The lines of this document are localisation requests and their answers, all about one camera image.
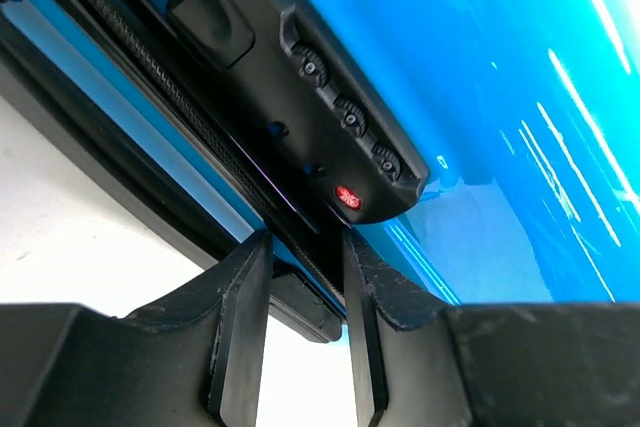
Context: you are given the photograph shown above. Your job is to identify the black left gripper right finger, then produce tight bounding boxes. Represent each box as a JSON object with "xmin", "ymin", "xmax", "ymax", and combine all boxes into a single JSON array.
[{"xmin": 343, "ymin": 231, "xmax": 639, "ymax": 426}]

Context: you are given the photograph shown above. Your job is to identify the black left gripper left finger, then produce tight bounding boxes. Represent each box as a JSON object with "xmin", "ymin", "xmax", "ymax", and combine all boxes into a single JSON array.
[{"xmin": 1, "ymin": 230, "xmax": 273, "ymax": 426}]

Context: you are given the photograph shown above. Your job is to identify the blue hard-shell suitcase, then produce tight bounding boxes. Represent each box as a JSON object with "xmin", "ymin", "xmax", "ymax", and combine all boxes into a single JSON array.
[{"xmin": 1, "ymin": 0, "xmax": 639, "ymax": 342}]

